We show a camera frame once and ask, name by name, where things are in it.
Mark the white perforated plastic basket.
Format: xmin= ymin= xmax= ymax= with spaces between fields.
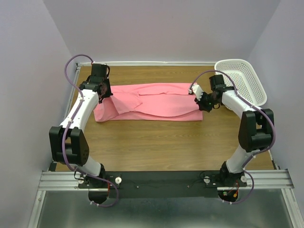
xmin=214 ymin=59 xmax=267 ymax=106

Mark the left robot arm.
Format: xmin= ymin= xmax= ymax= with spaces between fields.
xmin=49 ymin=63 xmax=112 ymax=186

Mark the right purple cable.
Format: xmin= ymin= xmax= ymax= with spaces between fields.
xmin=190 ymin=70 xmax=277 ymax=171

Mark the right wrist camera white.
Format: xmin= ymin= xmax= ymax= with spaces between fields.
xmin=188 ymin=83 xmax=204 ymax=101

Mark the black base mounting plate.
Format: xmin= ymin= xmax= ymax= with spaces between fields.
xmin=78 ymin=171 xmax=247 ymax=199

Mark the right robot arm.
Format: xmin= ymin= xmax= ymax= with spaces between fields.
xmin=188 ymin=71 xmax=276 ymax=186

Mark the purple cable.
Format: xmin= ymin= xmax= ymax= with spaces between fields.
xmin=190 ymin=70 xmax=277 ymax=171
xmin=61 ymin=54 xmax=119 ymax=207

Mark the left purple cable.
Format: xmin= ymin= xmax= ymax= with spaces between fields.
xmin=61 ymin=54 xmax=119 ymax=207

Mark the aluminium frame rail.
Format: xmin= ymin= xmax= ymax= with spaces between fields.
xmin=27 ymin=63 xmax=296 ymax=228

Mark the pink t shirt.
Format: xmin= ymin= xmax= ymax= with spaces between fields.
xmin=94 ymin=83 xmax=203 ymax=123

